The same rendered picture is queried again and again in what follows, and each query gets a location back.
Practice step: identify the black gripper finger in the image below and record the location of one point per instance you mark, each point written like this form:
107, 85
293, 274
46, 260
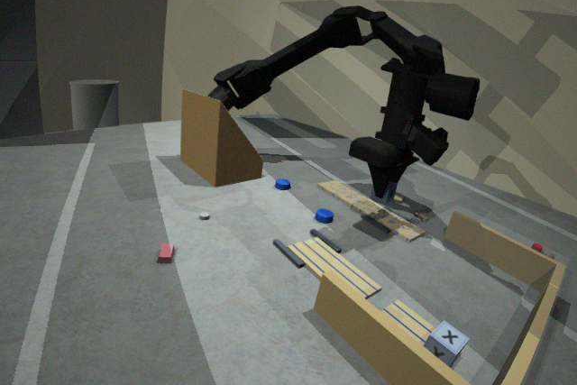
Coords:
398, 172
381, 177

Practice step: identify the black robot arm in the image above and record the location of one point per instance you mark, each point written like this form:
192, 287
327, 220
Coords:
421, 78

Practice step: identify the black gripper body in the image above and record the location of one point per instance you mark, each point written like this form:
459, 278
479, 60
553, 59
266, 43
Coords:
385, 152

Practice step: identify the tan flat strip with blue lines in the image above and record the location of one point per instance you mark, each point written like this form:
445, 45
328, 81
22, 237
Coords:
314, 253

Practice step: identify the blue short cylinder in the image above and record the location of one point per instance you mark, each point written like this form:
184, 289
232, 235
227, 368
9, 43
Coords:
282, 184
324, 216

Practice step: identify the red rectangular block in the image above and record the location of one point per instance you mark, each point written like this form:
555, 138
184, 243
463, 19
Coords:
166, 253

